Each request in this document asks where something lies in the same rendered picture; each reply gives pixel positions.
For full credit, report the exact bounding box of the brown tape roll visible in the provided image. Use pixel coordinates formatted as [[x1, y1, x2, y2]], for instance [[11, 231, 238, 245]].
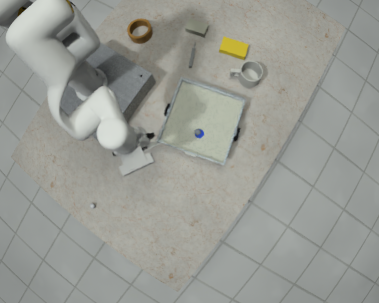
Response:
[[127, 18, 153, 44]]

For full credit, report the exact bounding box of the yellow rectangular block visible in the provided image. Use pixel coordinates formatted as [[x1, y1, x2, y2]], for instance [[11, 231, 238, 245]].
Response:
[[219, 37, 249, 60]]

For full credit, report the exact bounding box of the white mug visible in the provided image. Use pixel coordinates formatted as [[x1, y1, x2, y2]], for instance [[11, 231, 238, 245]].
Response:
[[230, 60, 263, 88]]

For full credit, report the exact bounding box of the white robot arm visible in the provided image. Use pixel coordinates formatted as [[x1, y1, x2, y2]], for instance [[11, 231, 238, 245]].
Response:
[[0, 0, 155, 176]]

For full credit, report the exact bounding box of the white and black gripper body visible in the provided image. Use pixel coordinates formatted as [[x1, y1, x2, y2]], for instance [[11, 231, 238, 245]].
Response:
[[114, 126, 150, 157]]

